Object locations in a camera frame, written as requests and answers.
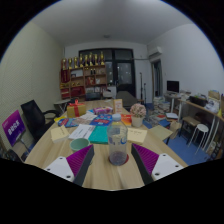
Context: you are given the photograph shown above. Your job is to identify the white round stool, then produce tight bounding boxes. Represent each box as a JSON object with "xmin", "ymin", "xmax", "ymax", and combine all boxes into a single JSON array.
[{"xmin": 191, "ymin": 123, "xmax": 210, "ymax": 148}]

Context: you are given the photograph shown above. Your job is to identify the pink flowers in white pot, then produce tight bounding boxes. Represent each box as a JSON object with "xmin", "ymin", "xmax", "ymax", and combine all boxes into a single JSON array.
[{"xmin": 129, "ymin": 102, "xmax": 148, "ymax": 128}]

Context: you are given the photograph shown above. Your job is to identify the small orange standing box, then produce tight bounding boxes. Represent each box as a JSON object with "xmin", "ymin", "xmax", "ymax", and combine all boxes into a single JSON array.
[{"xmin": 112, "ymin": 98, "xmax": 124, "ymax": 114}]

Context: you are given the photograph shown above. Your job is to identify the cluttered wooden side desk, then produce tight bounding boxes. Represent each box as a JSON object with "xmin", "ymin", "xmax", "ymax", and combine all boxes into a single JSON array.
[{"xmin": 178, "ymin": 89, "xmax": 224, "ymax": 155}]

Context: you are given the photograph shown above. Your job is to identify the white printed booklet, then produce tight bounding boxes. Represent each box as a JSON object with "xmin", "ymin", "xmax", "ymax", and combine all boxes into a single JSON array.
[{"xmin": 68, "ymin": 123, "xmax": 97, "ymax": 140}]

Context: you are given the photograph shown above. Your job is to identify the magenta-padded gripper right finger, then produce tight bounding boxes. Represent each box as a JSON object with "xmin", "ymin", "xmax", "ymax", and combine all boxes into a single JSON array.
[{"xmin": 130, "ymin": 143, "xmax": 184, "ymax": 187}]

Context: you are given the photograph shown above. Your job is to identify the cream book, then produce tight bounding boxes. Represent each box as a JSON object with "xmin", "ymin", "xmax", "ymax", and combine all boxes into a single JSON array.
[{"xmin": 50, "ymin": 124, "xmax": 70, "ymax": 144}]

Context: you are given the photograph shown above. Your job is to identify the white wall air conditioner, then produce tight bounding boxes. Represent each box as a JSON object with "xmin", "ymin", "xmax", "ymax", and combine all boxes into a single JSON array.
[{"xmin": 147, "ymin": 45, "xmax": 164, "ymax": 58}]

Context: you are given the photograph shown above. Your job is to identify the white paper sheet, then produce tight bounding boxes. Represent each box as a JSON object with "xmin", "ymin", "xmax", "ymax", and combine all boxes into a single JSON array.
[{"xmin": 79, "ymin": 112, "xmax": 98, "ymax": 122}]

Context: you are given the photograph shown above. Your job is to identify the small white side table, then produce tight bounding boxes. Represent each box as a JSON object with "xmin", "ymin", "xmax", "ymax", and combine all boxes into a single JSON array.
[{"xmin": 53, "ymin": 99, "xmax": 71, "ymax": 113}]

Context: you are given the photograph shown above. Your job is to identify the blue colourful book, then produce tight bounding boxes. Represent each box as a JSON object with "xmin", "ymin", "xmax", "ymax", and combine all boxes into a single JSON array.
[{"xmin": 89, "ymin": 113, "xmax": 114, "ymax": 127}]

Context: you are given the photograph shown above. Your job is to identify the pile of books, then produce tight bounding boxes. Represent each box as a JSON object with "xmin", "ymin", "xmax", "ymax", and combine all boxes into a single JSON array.
[{"xmin": 153, "ymin": 96, "xmax": 172, "ymax": 118}]

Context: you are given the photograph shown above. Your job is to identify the pink flat pack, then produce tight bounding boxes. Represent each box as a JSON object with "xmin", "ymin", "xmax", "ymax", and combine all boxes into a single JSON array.
[{"xmin": 93, "ymin": 106, "xmax": 114, "ymax": 116}]

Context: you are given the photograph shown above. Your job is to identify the yellow gift box red ribbon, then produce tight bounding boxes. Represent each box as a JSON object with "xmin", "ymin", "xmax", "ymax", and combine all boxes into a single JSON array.
[{"xmin": 66, "ymin": 99, "xmax": 87, "ymax": 119}]

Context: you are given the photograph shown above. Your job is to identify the teal book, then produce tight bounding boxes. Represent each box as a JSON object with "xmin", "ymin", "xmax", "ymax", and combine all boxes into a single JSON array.
[{"xmin": 88, "ymin": 125, "xmax": 110, "ymax": 145}]

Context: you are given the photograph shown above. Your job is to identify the wooden shelf unit with trophies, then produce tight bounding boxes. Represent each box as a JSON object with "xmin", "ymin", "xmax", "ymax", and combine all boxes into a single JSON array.
[{"xmin": 59, "ymin": 51, "xmax": 108, "ymax": 100}]

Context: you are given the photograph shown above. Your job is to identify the orange book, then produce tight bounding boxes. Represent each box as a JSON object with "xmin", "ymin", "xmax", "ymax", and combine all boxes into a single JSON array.
[{"xmin": 120, "ymin": 113, "xmax": 133, "ymax": 127}]

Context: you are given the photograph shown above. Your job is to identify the pale yellow envelope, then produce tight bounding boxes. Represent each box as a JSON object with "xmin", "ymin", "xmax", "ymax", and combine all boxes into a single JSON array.
[{"xmin": 126, "ymin": 127, "xmax": 148, "ymax": 145}]

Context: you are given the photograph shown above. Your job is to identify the clear plastic water bottle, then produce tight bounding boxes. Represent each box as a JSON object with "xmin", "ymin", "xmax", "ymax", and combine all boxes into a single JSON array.
[{"xmin": 106, "ymin": 113, "xmax": 129, "ymax": 167}]

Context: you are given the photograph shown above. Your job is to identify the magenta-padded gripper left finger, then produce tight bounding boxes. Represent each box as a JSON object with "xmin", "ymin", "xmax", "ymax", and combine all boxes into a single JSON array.
[{"xmin": 43, "ymin": 144, "xmax": 95, "ymax": 187}]

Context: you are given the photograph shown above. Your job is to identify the purple sign board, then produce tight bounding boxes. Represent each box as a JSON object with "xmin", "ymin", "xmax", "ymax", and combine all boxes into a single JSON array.
[{"xmin": 1, "ymin": 109, "xmax": 27, "ymax": 148}]

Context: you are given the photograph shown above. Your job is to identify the black office chair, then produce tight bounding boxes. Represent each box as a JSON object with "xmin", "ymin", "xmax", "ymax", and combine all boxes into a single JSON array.
[{"xmin": 20, "ymin": 99, "xmax": 61, "ymax": 141}]

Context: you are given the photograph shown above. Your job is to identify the black computer monitor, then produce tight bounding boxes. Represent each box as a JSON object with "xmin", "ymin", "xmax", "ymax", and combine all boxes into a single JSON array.
[{"xmin": 166, "ymin": 80, "xmax": 180, "ymax": 94}]

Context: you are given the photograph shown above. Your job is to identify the blue magazine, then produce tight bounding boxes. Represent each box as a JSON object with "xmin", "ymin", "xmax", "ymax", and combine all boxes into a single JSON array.
[{"xmin": 57, "ymin": 117, "xmax": 79, "ymax": 128}]

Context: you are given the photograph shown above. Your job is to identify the pale green cup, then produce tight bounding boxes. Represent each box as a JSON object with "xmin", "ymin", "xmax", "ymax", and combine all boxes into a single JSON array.
[{"xmin": 69, "ymin": 137, "xmax": 91, "ymax": 154}]

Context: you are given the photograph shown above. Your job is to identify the black tripod stand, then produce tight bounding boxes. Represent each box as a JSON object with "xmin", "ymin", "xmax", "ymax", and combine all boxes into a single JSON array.
[{"xmin": 139, "ymin": 72, "xmax": 148, "ymax": 101}]

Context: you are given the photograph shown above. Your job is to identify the black framed glass door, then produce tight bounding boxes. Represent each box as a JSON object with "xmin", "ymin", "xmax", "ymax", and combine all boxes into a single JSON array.
[{"xmin": 78, "ymin": 48, "xmax": 137, "ymax": 98}]

